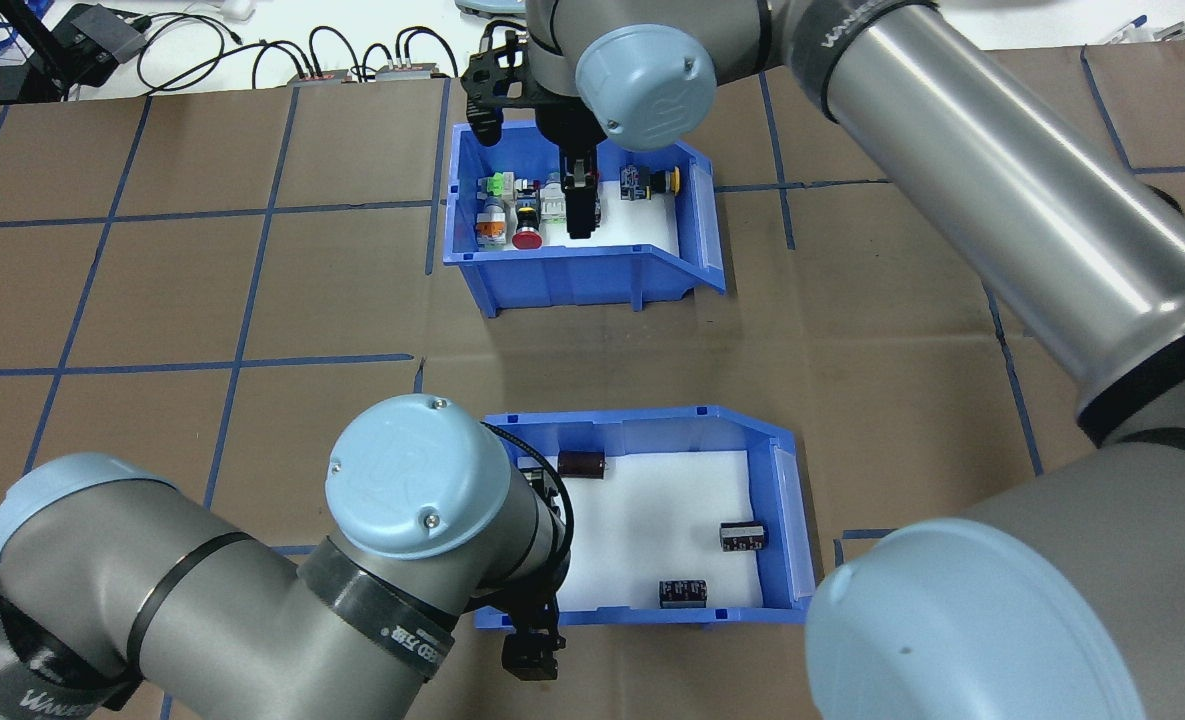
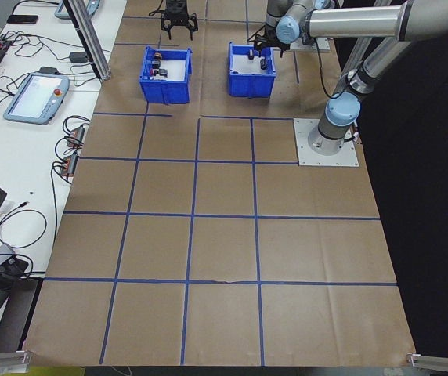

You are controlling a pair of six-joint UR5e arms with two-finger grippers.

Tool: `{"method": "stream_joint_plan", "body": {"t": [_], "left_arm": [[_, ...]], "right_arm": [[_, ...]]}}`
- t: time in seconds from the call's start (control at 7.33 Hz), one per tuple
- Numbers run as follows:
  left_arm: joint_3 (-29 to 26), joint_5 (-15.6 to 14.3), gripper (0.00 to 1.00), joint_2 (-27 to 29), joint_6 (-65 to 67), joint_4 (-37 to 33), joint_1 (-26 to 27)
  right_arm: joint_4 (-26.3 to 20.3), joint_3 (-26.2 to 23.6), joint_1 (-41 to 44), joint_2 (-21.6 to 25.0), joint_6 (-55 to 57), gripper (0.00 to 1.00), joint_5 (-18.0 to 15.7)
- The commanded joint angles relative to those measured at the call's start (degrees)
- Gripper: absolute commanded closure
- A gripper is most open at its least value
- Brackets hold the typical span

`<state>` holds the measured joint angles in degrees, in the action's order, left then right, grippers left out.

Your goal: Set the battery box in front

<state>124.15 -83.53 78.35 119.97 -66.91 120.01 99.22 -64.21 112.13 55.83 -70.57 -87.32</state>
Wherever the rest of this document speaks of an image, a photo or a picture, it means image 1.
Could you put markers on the blue plastic switch bin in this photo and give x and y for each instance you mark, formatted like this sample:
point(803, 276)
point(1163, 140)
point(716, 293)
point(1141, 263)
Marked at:
point(572, 280)

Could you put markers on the blue plastic battery bin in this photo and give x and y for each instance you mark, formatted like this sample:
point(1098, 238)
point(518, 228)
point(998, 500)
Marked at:
point(782, 440)

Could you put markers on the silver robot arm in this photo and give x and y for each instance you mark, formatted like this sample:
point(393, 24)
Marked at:
point(232, 620)
point(1002, 170)

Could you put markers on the black electronics box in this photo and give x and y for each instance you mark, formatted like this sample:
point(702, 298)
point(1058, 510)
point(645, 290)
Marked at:
point(102, 38)

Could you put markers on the red mushroom push button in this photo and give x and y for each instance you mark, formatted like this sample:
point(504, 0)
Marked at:
point(526, 225)

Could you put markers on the white foam liner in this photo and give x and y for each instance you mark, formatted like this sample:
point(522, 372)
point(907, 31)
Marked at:
point(652, 530)
point(642, 225)

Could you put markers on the yellow push button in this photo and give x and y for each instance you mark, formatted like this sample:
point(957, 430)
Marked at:
point(649, 183)

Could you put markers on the green terminal block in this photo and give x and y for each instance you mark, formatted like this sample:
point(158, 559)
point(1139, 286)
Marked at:
point(495, 185)

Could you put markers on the grey teal device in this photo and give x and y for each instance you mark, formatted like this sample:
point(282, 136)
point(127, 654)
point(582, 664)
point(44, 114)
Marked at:
point(492, 6)

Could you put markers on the black cylindrical capacitor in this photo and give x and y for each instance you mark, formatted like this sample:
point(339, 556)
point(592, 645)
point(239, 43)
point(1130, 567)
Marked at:
point(682, 593)
point(742, 537)
point(582, 463)

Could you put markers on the white plug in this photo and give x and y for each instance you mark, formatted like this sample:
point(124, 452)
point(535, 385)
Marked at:
point(237, 8)

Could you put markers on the white silver switch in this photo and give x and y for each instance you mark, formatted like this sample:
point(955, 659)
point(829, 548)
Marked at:
point(555, 200)

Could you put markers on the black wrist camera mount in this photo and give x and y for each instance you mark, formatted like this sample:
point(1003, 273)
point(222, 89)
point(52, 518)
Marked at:
point(497, 80)

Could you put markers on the orange grey switch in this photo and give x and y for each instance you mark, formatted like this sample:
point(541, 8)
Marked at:
point(490, 222)

